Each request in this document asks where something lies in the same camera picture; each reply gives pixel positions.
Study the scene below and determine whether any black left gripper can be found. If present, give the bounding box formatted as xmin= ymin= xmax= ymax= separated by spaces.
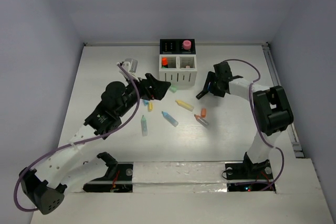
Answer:
xmin=116 ymin=72 xmax=170 ymax=118

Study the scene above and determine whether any black orange capped highlighter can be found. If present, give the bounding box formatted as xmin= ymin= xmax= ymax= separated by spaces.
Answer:
xmin=162 ymin=58 xmax=169 ymax=68

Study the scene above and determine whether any pink capped glue bottle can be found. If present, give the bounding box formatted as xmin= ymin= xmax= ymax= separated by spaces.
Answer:
xmin=182 ymin=40 xmax=192 ymax=50

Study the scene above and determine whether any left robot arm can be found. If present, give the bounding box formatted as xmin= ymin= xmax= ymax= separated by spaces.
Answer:
xmin=15 ymin=73 xmax=171 ymax=215

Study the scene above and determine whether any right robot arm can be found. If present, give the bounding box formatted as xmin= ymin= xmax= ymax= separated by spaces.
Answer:
xmin=196 ymin=60 xmax=293 ymax=178

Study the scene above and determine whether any green marker cap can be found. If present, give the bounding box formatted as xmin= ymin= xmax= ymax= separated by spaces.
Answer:
xmin=169 ymin=85 xmax=177 ymax=93

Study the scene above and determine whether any yellow marker cap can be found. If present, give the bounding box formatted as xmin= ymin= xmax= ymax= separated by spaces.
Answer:
xmin=148 ymin=101 xmax=153 ymax=112

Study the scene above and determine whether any blue pastel highlighter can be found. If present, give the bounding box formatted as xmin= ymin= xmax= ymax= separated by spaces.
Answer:
xmin=162 ymin=111 xmax=179 ymax=127

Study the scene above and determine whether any orange marker cap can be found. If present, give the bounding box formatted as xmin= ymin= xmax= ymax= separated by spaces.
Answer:
xmin=201 ymin=108 xmax=207 ymax=118

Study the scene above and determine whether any white slatted organizer box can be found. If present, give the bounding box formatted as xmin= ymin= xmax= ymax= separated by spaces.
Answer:
xmin=159 ymin=55 xmax=197 ymax=87

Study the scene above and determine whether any yellow pastel highlighter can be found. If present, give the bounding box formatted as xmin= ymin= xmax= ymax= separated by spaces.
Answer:
xmin=175 ymin=100 xmax=194 ymax=112

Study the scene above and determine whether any orange pastel highlighter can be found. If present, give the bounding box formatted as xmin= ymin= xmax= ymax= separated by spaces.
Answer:
xmin=194 ymin=114 xmax=209 ymax=127

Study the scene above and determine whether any green pastel highlighter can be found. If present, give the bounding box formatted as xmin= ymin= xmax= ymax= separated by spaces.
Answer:
xmin=141 ymin=115 xmax=148 ymax=136

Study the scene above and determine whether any black slatted organizer box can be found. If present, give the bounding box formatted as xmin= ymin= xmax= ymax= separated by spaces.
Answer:
xmin=160 ymin=39 xmax=196 ymax=55

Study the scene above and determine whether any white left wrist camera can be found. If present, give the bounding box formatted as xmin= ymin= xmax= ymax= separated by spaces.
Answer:
xmin=117 ymin=58 xmax=140 ymax=82

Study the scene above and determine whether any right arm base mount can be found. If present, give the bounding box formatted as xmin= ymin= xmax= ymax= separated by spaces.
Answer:
xmin=221 ymin=153 xmax=276 ymax=191

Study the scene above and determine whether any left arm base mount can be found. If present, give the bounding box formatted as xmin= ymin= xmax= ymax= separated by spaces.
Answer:
xmin=83 ymin=152 xmax=133 ymax=193

